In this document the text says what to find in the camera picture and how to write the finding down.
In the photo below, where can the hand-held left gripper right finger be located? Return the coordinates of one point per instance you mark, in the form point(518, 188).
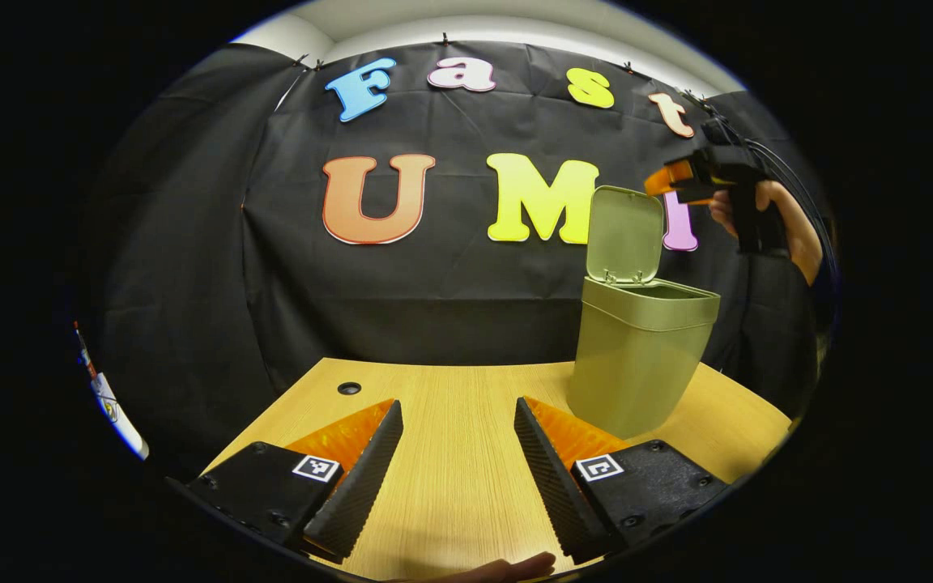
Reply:
point(555, 478)

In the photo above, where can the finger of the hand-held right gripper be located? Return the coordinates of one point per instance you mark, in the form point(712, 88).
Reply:
point(669, 176)

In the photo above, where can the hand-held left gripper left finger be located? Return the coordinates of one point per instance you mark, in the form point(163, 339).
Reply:
point(365, 486)

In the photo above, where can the black backdrop cloth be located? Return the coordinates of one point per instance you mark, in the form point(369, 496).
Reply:
point(450, 291)

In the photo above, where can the green desktop garbage bin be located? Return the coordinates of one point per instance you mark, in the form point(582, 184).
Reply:
point(636, 372)

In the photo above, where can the wooden desktop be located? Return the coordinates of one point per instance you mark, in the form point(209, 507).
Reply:
point(458, 421)

